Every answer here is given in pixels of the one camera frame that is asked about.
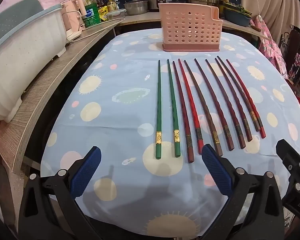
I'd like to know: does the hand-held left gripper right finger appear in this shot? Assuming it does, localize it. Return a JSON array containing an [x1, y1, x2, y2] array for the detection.
[[201, 144, 285, 240]]

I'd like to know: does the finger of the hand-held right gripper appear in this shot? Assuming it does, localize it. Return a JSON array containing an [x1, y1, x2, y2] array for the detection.
[[276, 129, 300, 195]]

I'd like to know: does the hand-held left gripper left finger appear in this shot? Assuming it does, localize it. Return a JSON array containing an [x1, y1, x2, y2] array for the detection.
[[18, 146, 102, 240]]

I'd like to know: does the dark red chopstick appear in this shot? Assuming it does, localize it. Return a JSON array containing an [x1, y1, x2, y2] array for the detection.
[[172, 60, 195, 163]]

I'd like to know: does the maroon chopstick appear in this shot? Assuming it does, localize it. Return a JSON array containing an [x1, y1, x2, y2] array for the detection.
[[205, 59, 247, 149], [194, 58, 235, 152], [214, 58, 253, 142]]

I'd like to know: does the red black-patterned chopstick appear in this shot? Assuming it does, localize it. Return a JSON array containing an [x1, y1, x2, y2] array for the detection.
[[177, 58, 205, 155]]

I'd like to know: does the green chopstick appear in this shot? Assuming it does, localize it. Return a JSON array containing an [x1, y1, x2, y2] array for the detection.
[[155, 59, 163, 160], [166, 59, 182, 158]]

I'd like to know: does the dark brown chopstick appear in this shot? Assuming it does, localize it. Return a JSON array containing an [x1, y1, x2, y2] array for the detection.
[[216, 55, 263, 132]]

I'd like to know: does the pink perforated utensil holder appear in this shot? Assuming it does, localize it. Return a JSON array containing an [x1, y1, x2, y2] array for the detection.
[[158, 3, 224, 53]]

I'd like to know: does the blue dotted tablecloth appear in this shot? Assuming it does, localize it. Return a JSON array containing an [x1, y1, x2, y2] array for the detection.
[[41, 29, 300, 240]]

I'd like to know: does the grey wooden side shelf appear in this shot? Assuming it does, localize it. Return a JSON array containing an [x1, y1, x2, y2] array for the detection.
[[0, 17, 125, 174]]

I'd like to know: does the pink pineapple-print garment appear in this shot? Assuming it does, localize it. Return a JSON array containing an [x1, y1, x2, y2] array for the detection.
[[250, 17, 289, 79]]

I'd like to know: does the black metal chair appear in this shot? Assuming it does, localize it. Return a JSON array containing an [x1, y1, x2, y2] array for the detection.
[[279, 25, 300, 87]]

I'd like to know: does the white plastic bin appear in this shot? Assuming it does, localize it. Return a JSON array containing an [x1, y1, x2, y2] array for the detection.
[[0, 6, 67, 123]]

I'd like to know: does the blue plastic basin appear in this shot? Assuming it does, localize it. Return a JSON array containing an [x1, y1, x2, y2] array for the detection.
[[223, 10, 252, 27]]

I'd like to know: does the green dish soap bottle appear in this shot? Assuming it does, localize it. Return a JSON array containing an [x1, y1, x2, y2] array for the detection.
[[82, 3, 102, 28]]

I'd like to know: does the yellow colander basin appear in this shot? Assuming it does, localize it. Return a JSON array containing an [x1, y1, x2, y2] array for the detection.
[[222, 2, 252, 16]]

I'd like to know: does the pink electric kettle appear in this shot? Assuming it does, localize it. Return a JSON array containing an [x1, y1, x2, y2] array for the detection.
[[61, 0, 87, 41]]

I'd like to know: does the yellow seasoning packet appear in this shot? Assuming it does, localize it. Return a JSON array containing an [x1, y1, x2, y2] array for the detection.
[[98, 6, 109, 21]]

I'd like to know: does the clear food container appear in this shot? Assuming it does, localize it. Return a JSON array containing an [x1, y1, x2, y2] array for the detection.
[[105, 9, 127, 21]]

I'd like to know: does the pale kitchen counter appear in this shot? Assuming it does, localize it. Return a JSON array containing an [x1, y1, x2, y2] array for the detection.
[[114, 11, 271, 41]]

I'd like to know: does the grey-blue bin lid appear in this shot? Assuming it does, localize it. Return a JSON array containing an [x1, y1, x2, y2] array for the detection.
[[0, 0, 45, 49]]

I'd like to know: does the small steel pot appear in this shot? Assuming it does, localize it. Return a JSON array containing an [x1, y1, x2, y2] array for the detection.
[[124, 0, 149, 16]]

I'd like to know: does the white pull cord switch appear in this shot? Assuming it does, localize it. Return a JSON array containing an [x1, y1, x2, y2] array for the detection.
[[250, 0, 263, 22]]

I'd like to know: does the white power cord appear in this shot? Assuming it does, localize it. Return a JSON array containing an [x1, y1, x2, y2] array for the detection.
[[67, 17, 126, 42]]

